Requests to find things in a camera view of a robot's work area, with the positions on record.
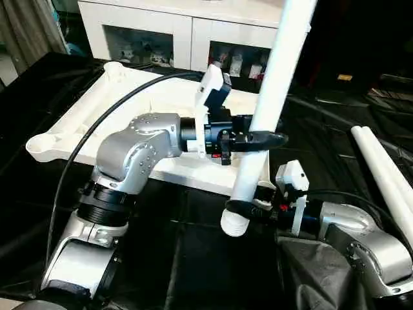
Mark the white plastic table top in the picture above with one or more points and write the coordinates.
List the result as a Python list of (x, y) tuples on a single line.
[(177, 97)]

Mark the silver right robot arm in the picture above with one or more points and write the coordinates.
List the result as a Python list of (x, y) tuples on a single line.
[(380, 252)]

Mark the black mat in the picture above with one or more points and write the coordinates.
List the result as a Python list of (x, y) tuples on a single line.
[(209, 274)]

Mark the small yellow label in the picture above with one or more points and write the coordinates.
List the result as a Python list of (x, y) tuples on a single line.
[(344, 77)]

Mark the white cabinet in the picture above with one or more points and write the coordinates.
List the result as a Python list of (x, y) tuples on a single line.
[(145, 16)]

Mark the grey curtain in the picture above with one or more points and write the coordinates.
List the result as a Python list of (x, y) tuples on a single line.
[(26, 32)]

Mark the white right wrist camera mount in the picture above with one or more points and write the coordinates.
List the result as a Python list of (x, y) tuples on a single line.
[(295, 177)]

